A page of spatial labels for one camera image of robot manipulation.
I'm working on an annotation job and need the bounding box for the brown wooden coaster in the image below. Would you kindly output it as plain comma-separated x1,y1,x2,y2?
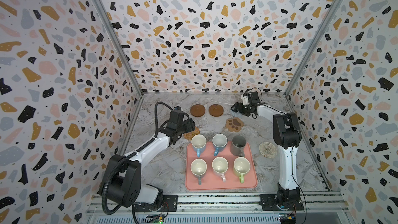
208,104,224,117
190,104,206,117

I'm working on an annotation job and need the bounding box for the cork paw coaster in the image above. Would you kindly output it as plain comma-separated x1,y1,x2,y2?
225,117,244,132

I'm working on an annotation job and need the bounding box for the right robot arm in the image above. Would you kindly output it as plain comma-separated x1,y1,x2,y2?
231,90,302,210

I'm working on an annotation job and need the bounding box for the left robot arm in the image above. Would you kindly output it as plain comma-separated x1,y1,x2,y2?
99,107,195,215

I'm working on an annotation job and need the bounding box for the woven rattan coaster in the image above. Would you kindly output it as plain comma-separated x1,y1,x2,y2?
183,127,200,141

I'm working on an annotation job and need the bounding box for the blue mug back left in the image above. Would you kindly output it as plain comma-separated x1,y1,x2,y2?
191,134,207,158

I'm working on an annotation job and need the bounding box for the grey mug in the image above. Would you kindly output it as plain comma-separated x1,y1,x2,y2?
230,135,247,157

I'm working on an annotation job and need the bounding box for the light blue patterned mug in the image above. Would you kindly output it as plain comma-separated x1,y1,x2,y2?
212,134,228,157

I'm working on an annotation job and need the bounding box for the multicolour woven coaster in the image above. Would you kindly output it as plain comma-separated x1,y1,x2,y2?
259,142,277,159

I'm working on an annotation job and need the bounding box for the pink silicone tray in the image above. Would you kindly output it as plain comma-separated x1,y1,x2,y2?
185,142,258,191

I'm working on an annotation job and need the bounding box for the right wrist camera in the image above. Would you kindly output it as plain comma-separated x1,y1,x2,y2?
241,91,261,105

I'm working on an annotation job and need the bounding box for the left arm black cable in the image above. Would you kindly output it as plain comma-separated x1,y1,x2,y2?
101,102,175,215

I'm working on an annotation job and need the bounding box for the teal handled cream mug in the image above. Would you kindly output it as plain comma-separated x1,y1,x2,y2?
190,159,207,185

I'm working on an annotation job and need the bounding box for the pink handled cream mug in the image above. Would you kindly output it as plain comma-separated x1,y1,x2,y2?
211,157,229,182

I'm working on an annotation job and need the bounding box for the green handled cream mug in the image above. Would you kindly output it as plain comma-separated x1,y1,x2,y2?
233,157,251,184

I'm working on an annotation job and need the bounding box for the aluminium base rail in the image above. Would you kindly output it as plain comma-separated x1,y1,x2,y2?
87,192,354,224

